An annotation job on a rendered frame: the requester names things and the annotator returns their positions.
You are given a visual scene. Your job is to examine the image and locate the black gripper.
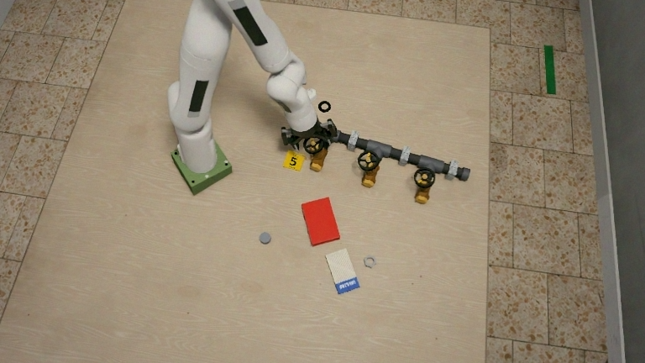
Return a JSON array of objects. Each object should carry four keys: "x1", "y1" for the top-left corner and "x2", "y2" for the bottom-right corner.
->
[{"x1": 281, "y1": 117, "x2": 338, "y2": 150}]

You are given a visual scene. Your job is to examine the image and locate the grey pipe manifold with three valves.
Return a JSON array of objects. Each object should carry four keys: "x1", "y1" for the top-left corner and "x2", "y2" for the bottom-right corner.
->
[{"x1": 303, "y1": 130, "x2": 470, "y2": 203}]

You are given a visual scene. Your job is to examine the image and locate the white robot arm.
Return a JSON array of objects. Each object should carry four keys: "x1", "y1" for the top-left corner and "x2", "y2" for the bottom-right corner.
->
[{"x1": 167, "y1": 0, "x2": 317, "y2": 173}]

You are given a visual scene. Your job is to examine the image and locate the red flat rectangular block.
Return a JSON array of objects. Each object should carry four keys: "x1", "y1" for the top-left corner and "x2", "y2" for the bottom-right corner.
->
[{"x1": 302, "y1": 197, "x2": 340, "y2": 246}]

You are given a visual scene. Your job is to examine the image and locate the black rubber ring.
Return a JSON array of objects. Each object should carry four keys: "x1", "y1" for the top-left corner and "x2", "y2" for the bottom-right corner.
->
[{"x1": 318, "y1": 101, "x2": 331, "y2": 113}]

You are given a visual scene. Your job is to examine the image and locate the grey round disc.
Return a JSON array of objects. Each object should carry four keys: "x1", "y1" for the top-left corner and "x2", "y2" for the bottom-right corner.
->
[{"x1": 260, "y1": 232, "x2": 271, "y2": 245}]

